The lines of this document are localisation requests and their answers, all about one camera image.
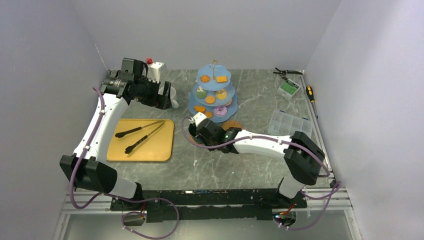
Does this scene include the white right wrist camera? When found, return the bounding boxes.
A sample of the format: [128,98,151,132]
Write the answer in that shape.
[191,112,208,127]

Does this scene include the black pliers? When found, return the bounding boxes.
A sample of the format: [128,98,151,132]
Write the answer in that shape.
[273,67,304,80]

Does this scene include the clear plastic compartment box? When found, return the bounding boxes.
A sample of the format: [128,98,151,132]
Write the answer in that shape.
[267,110,313,138]

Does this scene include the orange flower cookie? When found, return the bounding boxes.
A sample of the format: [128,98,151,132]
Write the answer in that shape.
[204,111,214,119]

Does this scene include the square cracker biscuit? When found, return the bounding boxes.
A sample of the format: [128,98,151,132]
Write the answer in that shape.
[215,75,228,83]

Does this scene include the round brown cookie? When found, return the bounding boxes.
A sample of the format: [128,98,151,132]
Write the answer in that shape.
[204,95,216,105]

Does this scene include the black metal serving tongs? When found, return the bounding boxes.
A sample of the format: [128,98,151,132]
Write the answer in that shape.
[114,120,166,155]

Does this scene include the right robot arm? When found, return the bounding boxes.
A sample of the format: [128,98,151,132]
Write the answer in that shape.
[183,113,330,208]

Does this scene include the woven rattan coaster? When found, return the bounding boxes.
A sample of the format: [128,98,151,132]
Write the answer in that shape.
[189,135,204,146]
[221,120,243,131]

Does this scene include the orange fish cookie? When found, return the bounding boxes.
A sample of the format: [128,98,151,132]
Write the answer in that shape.
[193,105,206,113]

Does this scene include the green cupcake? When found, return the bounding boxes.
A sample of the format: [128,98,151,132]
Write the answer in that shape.
[194,86,208,99]

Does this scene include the green and white box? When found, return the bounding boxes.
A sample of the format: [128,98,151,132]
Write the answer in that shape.
[277,78,302,100]

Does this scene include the yellow black screwdriver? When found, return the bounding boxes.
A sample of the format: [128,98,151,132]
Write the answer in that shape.
[306,85,319,119]

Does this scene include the white and blue mug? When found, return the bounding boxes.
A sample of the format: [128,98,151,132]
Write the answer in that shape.
[158,86,179,110]

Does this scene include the orange striped round cookie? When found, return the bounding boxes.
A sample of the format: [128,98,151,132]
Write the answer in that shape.
[200,75,211,83]

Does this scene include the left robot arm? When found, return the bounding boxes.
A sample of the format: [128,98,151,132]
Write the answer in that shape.
[59,58,172,210]

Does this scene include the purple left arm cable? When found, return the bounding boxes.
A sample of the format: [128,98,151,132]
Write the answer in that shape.
[68,86,180,240]

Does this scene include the yellow serving tray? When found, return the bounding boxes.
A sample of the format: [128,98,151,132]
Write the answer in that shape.
[107,118,175,162]

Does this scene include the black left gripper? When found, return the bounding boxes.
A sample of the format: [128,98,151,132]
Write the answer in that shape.
[134,75,172,110]

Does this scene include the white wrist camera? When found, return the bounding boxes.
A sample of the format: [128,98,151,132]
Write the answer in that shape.
[146,61,167,83]
[191,112,208,127]

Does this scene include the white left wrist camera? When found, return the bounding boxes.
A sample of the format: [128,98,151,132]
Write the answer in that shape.
[146,61,167,83]

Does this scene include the purple sprinkled donut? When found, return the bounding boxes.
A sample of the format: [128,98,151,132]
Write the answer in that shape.
[213,105,228,117]

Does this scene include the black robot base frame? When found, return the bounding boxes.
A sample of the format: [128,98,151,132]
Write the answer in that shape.
[110,188,307,223]

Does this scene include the blue three-tier cake stand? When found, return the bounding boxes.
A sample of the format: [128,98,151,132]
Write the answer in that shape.
[188,60,239,123]

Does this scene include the yellow cupcake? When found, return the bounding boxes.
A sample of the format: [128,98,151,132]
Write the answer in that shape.
[215,88,228,100]

